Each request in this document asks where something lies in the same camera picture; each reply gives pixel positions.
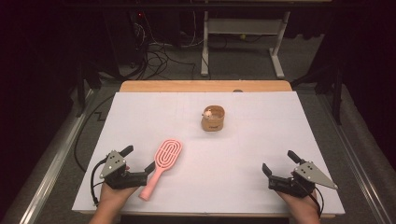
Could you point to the aluminium rail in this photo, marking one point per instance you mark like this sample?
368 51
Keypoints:
355 161
56 165

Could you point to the black stand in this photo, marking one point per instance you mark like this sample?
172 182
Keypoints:
336 93
81 90

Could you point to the white metal desk frame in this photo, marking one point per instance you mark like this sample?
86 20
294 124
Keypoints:
243 26

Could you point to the round wooden holder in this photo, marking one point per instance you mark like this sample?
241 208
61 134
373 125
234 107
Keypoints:
213 125

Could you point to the person's left hand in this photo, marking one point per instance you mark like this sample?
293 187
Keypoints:
113 196

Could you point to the black device with red light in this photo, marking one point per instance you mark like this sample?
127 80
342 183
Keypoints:
140 31

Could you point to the pink hairbrush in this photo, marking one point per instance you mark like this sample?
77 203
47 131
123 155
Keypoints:
152 184

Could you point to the wooden table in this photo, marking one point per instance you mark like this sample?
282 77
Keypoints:
202 86

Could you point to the white board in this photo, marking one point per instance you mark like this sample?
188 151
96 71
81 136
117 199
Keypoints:
218 161

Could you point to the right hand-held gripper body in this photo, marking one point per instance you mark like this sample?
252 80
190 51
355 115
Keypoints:
311 174

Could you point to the person's right hand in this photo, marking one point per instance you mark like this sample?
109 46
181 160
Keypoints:
300 203

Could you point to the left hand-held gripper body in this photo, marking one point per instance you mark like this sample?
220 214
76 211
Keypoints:
113 164

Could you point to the small beige toy figure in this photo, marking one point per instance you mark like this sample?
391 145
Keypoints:
208 114

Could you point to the small yellow-green ball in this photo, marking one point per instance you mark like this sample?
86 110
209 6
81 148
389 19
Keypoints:
243 36

